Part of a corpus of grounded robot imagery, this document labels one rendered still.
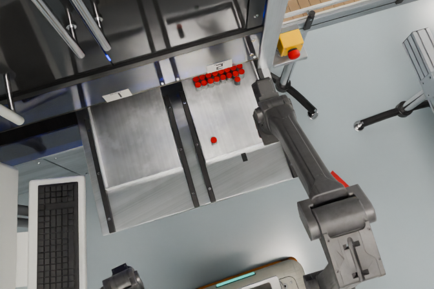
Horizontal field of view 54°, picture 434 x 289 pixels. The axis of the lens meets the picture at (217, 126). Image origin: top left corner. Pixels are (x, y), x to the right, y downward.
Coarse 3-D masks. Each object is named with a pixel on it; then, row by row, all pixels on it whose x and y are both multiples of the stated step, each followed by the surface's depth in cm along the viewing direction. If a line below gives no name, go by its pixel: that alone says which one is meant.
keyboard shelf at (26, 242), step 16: (80, 176) 153; (32, 192) 151; (80, 192) 151; (32, 208) 150; (80, 208) 150; (32, 224) 149; (80, 224) 148; (32, 240) 147; (80, 240) 147; (16, 256) 146; (32, 256) 146; (80, 256) 145; (16, 272) 145; (32, 272) 144; (80, 272) 144; (32, 288) 143; (80, 288) 143
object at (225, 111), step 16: (192, 80) 152; (240, 80) 152; (192, 96) 151; (208, 96) 151; (224, 96) 151; (240, 96) 150; (192, 112) 149; (208, 112) 149; (224, 112) 149; (240, 112) 149; (208, 128) 148; (224, 128) 148; (240, 128) 147; (208, 144) 146; (224, 144) 146; (240, 144) 146; (256, 144) 143; (208, 160) 143
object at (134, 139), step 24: (144, 96) 151; (96, 120) 150; (120, 120) 149; (144, 120) 149; (168, 120) 145; (96, 144) 145; (120, 144) 147; (144, 144) 147; (168, 144) 147; (120, 168) 145; (144, 168) 145; (168, 168) 144
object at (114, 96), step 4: (116, 92) 134; (120, 92) 135; (124, 92) 136; (128, 92) 137; (104, 96) 134; (108, 96) 135; (112, 96) 136; (116, 96) 137; (124, 96) 139; (108, 100) 138; (112, 100) 139
